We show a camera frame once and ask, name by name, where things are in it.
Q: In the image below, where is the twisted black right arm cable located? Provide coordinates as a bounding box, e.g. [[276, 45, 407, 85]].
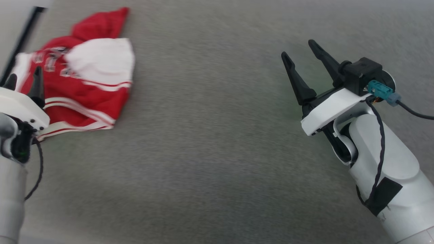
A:
[[356, 97, 385, 207]]

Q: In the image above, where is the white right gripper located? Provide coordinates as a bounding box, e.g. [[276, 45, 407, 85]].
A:
[[281, 40, 372, 137]]

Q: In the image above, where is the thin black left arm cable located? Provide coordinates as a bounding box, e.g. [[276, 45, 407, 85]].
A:
[[24, 136, 44, 200]]

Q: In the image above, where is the black tape patch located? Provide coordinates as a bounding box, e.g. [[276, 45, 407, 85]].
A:
[[366, 176, 403, 217]]

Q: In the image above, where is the red white basketball jersey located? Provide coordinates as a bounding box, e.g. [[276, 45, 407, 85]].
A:
[[13, 7, 136, 141]]

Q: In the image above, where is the teal right camera connector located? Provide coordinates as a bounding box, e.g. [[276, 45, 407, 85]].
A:
[[367, 80, 401, 107]]

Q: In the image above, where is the black right camera cable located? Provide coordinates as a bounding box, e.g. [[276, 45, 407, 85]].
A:
[[397, 100, 434, 121]]

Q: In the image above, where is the black frame strip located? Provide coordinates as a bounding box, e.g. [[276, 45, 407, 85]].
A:
[[0, 6, 46, 85]]

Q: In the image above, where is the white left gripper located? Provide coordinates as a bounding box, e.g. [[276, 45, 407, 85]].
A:
[[0, 66, 51, 138]]

